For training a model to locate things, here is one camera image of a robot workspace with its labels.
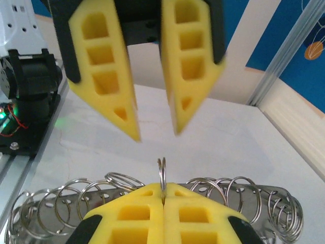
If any controller board with green light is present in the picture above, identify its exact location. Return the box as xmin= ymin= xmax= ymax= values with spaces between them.
xmin=0 ymin=101 xmax=28 ymax=138

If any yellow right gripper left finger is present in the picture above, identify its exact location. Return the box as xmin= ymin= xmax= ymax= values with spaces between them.
xmin=67 ymin=182 xmax=165 ymax=244

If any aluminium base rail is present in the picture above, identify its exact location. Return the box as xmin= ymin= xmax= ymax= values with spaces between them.
xmin=0 ymin=76 xmax=70 ymax=211

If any aluminium frame post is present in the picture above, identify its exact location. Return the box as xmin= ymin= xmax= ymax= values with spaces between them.
xmin=245 ymin=0 xmax=325 ymax=107

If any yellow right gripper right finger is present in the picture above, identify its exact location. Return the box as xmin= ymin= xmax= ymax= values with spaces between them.
xmin=164 ymin=182 xmax=264 ymax=244

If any silver split key ring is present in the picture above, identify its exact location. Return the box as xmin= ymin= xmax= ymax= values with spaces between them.
xmin=157 ymin=157 xmax=167 ymax=205

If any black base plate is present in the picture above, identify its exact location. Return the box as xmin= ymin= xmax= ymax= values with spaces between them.
xmin=0 ymin=96 xmax=61 ymax=156

